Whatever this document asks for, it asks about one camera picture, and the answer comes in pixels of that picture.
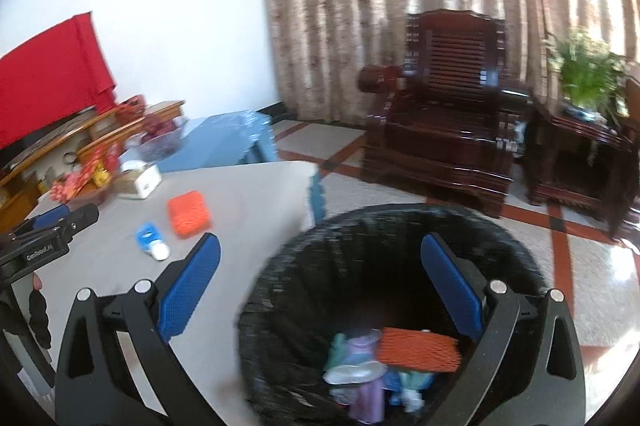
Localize green rubber gloves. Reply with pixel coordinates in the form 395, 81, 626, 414
323, 333, 348, 372

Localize red basket on cabinet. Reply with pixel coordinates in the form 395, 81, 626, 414
115, 94, 146, 125

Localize red cloth over television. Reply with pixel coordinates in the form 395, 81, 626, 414
0, 13, 116, 147

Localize pink face mask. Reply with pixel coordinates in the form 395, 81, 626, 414
343, 328, 384, 425

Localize orange foam net square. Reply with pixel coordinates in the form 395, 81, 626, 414
166, 191, 212, 238

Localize light blue paper cup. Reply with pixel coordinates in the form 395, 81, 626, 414
323, 360, 387, 386

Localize glass bowl of red snacks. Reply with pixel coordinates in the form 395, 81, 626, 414
49, 143, 120, 208

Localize grey tablecloth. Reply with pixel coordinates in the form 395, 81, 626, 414
12, 159, 321, 426

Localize black trash bin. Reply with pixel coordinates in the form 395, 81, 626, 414
238, 204, 548, 425

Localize orange foam net sleeve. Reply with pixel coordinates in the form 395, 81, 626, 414
376, 328, 461, 373

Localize glass bowl of apples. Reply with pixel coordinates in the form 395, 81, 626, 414
125, 115, 186, 163

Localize dark wooden armchair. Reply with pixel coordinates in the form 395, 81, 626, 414
358, 8, 530, 217
624, 76, 640, 129

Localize potted green plant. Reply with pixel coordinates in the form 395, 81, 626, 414
544, 28, 636, 126

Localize blue tablecloth side table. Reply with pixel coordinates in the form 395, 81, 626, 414
157, 111, 280, 173

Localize dark wooden side table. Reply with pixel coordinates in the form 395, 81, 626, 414
522, 100, 639, 238

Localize wooden tv cabinet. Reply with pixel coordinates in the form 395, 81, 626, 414
0, 99, 187, 237

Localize tissue box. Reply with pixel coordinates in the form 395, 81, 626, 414
113, 159, 162, 199

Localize blue cream tube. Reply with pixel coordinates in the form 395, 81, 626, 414
136, 222, 170, 261

